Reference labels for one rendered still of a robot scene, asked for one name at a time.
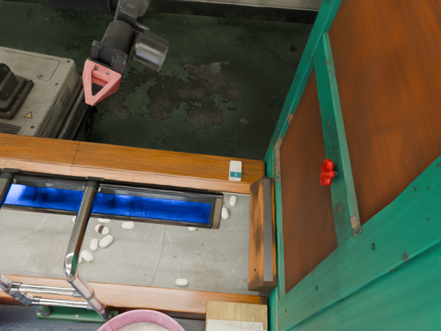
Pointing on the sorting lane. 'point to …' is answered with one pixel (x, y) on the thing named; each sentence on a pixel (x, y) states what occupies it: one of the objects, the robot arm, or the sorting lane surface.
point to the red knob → (327, 173)
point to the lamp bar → (117, 200)
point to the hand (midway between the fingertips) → (90, 100)
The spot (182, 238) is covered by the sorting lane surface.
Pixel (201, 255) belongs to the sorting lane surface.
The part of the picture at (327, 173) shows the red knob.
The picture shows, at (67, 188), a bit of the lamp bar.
